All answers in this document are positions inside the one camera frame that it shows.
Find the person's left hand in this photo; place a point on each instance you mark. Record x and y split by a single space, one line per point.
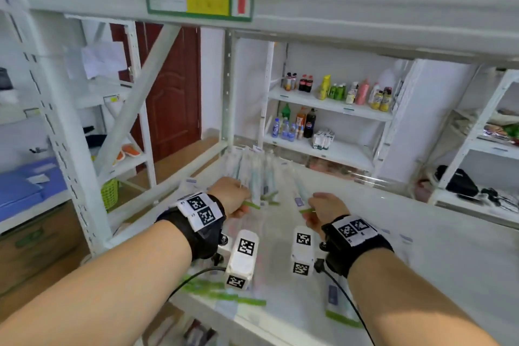
233 199

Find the person's right hand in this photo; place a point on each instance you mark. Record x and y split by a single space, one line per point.
328 210

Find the green toothbrush packet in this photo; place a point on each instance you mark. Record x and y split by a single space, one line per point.
302 195

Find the row of green toothbrush packets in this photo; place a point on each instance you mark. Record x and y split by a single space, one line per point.
255 179

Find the white metal shelf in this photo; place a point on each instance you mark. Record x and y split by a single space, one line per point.
425 244

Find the person's right forearm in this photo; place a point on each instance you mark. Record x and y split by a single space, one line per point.
405 301

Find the person's left forearm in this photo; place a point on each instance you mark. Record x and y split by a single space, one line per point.
101 285

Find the red plastic basket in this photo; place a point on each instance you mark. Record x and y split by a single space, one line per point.
332 165

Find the white drinks shelving unit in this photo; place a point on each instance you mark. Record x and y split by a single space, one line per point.
336 153

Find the cluster of small white cartons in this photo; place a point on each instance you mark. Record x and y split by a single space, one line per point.
322 139

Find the cluster of water and soda bottles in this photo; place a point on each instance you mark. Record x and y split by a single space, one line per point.
310 122

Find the yellow and orange shoes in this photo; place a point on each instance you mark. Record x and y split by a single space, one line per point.
130 151

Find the red-brown wooden door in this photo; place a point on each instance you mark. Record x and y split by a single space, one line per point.
174 94

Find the row of colourful bottles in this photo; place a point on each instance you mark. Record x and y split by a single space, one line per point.
324 88

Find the green plastic basket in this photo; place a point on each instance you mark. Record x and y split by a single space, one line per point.
109 195

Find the black pouch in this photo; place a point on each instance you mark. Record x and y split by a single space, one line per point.
460 183

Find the black shoes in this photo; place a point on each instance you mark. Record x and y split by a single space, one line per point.
95 139

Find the white snack shelving unit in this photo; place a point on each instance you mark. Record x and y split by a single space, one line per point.
478 143

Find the white stationery rack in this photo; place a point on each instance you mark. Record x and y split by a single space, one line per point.
93 92

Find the hanging paper sheets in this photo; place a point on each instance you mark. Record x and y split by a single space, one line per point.
101 60

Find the pile of snack packets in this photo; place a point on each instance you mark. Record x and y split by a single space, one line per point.
507 131

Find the green printed cardboard box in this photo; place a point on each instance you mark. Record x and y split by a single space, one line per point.
32 252

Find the stack of blue folders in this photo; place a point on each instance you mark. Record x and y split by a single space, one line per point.
20 195

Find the black mesh pen holder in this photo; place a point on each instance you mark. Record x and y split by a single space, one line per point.
5 80

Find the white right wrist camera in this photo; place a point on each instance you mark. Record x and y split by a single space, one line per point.
302 254

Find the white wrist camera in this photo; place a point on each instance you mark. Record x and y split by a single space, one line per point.
241 264
302 254

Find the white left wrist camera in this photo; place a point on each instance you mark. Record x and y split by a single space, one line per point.
241 264

